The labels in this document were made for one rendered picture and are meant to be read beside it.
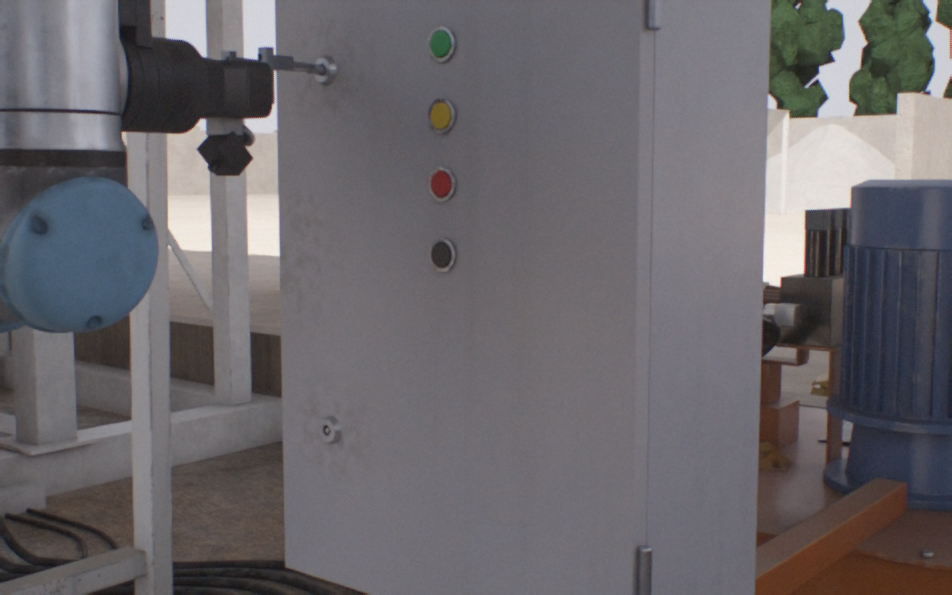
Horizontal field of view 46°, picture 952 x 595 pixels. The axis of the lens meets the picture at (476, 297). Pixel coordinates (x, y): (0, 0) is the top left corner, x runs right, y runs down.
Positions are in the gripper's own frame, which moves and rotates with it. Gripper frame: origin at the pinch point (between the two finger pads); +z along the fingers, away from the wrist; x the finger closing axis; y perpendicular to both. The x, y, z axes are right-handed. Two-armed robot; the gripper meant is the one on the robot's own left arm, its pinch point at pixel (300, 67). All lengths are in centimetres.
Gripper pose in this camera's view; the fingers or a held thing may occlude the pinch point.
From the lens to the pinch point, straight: 103.5
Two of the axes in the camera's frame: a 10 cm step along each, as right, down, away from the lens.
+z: 6.3, -0.8, 7.7
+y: 0.0, 9.9, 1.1
